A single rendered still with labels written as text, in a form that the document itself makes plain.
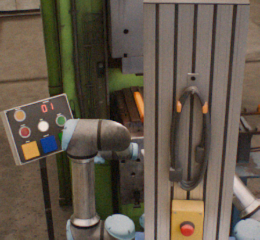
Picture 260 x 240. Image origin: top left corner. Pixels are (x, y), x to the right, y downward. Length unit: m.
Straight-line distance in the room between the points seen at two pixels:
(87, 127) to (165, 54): 0.67
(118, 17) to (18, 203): 1.86
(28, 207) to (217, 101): 2.74
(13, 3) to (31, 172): 4.26
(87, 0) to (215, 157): 1.50
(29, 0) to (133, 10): 5.54
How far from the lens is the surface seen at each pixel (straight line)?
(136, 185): 3.00
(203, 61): 1.28
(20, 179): 4.19
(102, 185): 3.22
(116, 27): 2.62
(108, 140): 1.85
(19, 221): 3.79
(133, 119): 2.86
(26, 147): 2.60
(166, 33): 1.25
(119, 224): 2.05
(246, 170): 2.88
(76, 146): 1.88
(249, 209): 2.14
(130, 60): 2.69
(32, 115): 2.63
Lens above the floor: 2.37
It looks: 28 degrees down
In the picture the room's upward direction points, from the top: 1 degrees counter-clockwise
